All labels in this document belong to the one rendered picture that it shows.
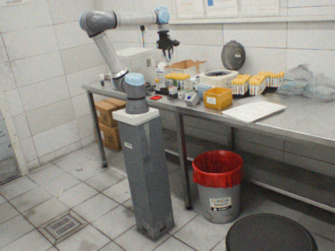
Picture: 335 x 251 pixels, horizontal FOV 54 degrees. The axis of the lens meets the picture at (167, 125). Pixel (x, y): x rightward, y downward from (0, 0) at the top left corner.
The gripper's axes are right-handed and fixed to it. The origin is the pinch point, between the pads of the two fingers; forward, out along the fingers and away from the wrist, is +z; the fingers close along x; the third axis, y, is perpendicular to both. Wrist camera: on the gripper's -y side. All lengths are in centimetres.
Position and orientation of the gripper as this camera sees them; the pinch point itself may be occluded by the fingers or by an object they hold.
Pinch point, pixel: (169, 60)
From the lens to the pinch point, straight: 229.5
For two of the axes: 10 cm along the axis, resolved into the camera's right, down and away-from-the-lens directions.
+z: 1.1, 9.2, 3.8
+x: -7.2, 3.4, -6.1
